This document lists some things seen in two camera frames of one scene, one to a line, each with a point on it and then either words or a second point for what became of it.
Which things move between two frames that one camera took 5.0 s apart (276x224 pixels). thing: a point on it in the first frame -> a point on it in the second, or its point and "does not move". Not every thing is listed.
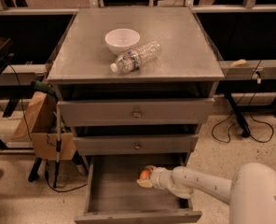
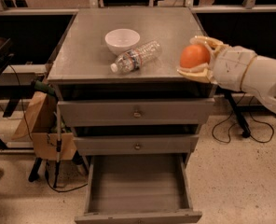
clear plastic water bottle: x=132 y=60 does not move
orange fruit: x=144 y=174 -> x=194 y=55
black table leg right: x=238 y=116 does not move
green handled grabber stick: x=50 y=91 does not move
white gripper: x=158 y=175 -> x=232 y=67
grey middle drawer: x=135 y=145 does not move
